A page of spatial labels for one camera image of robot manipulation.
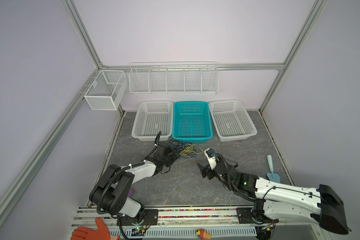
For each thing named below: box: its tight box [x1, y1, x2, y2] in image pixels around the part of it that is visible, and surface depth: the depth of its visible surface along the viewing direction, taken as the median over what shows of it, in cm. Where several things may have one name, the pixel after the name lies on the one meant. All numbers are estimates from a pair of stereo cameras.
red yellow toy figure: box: [195, 228, 212, 240], surface depth 69 cm
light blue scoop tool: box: [266, 154, 281, 184], surface depth 89 cm
